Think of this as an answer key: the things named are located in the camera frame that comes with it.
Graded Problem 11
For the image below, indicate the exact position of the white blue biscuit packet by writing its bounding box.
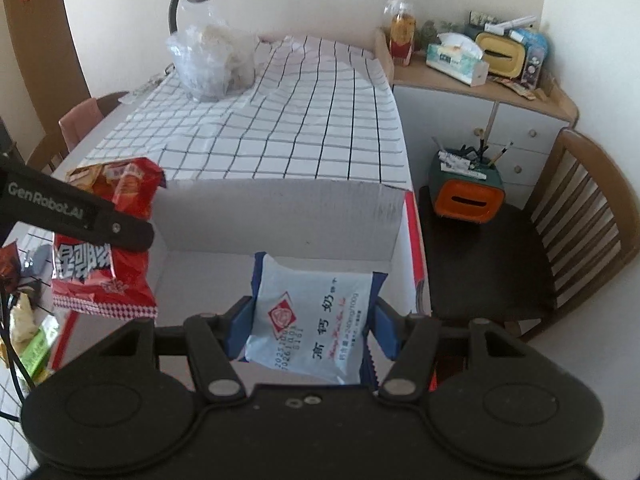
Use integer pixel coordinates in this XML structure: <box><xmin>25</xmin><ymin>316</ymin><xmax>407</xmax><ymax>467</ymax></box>
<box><xmin>244</xmin><ymin>252</ymin><xmax>387</xmax><ymax>385</ymax></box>

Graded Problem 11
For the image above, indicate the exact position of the red cardboard box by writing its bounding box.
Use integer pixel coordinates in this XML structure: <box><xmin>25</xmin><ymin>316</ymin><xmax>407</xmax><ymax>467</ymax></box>
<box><xmin>49</xmin><ymin>176</ymin><xmax>436</xmax><ymax>391</ymax></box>

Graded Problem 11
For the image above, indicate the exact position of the red chips bag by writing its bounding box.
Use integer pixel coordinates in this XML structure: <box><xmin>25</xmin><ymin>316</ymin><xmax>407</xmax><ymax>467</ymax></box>
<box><xmin>52</xmin><ymin>157</ymin><xmax>165</xmax><ymax>320</ymax></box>

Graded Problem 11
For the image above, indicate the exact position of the pale yellow snack bag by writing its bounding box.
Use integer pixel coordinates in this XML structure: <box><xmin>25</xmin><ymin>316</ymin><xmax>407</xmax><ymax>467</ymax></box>
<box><xmin>10</xmin><ymin>292</ymin><xmax>38</xmax><ymax>346</ymax></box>

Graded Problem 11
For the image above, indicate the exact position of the light blue snack packet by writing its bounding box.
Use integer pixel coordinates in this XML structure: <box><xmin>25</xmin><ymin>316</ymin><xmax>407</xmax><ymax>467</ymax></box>
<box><xmin>22</xmin><ymin>244</ymin><xmax>51</xmax><ymax>278</ymax></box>

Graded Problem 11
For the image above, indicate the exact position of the dark red foil snack bag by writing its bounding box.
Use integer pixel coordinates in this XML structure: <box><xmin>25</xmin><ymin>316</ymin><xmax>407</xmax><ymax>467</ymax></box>
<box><xmin>0</xmin><ymin>242</ymin><xmax>22</xmax><ymax>292</ymax></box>

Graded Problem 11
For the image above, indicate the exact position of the green cracker packet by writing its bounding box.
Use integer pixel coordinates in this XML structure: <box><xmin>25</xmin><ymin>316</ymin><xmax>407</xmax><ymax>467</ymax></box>
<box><xmin>20</xmin><ymin>315</ymin><xmax>60</xmax><ymax>380</ymax></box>

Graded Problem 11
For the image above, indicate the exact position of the left wooden chair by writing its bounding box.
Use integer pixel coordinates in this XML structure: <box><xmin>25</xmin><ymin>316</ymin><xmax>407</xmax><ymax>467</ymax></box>
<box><xmin>26</xmin><ymin>91</ymin><xmax>127</xmax><ymax>174</ymax></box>

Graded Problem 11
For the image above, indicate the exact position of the wooden chair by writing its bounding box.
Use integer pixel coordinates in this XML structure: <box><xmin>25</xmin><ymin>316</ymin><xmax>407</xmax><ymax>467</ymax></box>
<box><xmin>419</xmin><ymin>128</ymin><xmax>639</xmax><ymax>339</ymax></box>
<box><xmin>26</xmin><ymin>91</ymin><xmax>127</xmax><ymax>174</ymax></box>

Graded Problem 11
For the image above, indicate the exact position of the pink cloth on chair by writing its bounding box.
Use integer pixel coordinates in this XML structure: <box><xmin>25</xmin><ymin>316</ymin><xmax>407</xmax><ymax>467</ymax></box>
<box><xmin>58</xmin><ymin>98</ymin><xmax>104</xmax><ymax>152</ymax></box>

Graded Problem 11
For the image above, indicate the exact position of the brown wooden door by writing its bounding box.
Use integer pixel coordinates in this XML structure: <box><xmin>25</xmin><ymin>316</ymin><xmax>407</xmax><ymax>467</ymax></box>
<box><xmin>3</xmin><ymin>0</ymin><xmax>90</xmax><ymax>136</ymax></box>

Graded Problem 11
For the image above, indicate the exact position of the orange green desk organizer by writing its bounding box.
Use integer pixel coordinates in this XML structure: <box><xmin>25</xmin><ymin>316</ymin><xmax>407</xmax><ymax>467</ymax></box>
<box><xmin>428</xmin><ymin>136</ymin><xmax>510</xmax><ymax>224</ymax></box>

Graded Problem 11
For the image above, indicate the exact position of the right wooden chair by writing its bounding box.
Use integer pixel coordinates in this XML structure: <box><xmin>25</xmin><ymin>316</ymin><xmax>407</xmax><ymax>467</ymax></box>
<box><xmin>419</xmin><ymin>128</ymin><xmax>639</xmax><ymax>339</ymax></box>

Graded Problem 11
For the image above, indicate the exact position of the clear plastic bag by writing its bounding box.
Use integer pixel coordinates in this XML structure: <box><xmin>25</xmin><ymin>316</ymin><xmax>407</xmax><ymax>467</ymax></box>
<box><xmin>166</xmin><ymin>4</ymin><xmax>259</xmax><ymax>102</ymax></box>

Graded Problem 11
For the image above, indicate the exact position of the white wooden sideboard cabinet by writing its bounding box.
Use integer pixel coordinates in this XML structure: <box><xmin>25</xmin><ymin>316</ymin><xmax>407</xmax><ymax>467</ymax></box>
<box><xmin>374</xmin><ymin>29</ymin><xmax>579</xmax><ymax>208</ymax></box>

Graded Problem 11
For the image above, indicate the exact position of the green white tissue box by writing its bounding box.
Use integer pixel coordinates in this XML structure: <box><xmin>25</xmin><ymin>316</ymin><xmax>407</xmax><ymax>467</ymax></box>
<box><xmin>425</xmin><ymin>32</ymin><xmax>489</xmax><ymax>87</ymax></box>

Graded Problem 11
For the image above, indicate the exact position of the blue box on cabinet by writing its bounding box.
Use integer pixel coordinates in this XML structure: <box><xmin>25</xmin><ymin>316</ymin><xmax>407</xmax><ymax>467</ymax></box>
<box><xmin>509</xmin><ymin>27</ymin><xmax>549</xmax><ymax>90</ymax></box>

